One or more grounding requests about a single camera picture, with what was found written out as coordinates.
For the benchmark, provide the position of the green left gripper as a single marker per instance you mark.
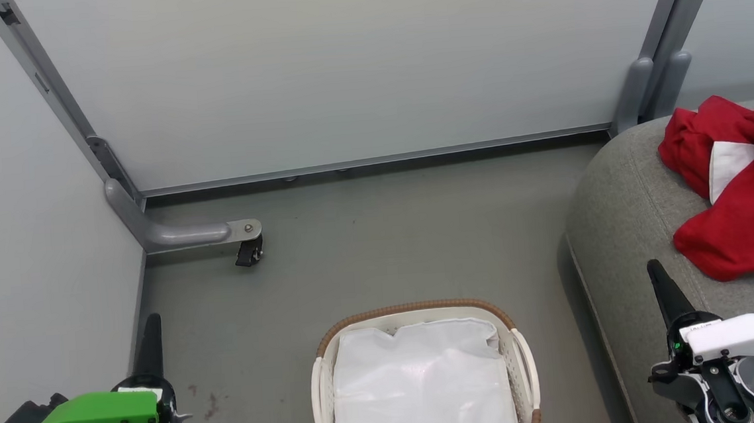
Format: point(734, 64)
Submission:
point(99, 417)

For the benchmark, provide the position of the grey fabric sofa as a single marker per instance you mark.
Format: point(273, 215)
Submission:
point(623, 221)

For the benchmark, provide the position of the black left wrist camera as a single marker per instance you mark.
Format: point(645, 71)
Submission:
point(23, 419)

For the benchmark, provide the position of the grey partition bottom rail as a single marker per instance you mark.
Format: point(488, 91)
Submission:
point(373, 160)

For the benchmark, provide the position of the grey partition foot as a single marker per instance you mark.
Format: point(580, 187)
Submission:
point(179, 235)

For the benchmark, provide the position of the red clothing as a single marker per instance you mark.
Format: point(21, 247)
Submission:
point(749, 225)

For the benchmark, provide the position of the white wicker-rimmed laundry basket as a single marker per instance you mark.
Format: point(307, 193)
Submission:
point(524, 374)

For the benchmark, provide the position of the white basket liner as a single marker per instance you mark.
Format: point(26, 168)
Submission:
point(422, 387)

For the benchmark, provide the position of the black caster wheel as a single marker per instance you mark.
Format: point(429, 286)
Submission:
point(248, 252)

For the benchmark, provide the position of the grey corner partition post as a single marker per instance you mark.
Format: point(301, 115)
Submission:
point(49, 82)

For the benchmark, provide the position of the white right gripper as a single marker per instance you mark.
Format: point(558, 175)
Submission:
point(744, 338)

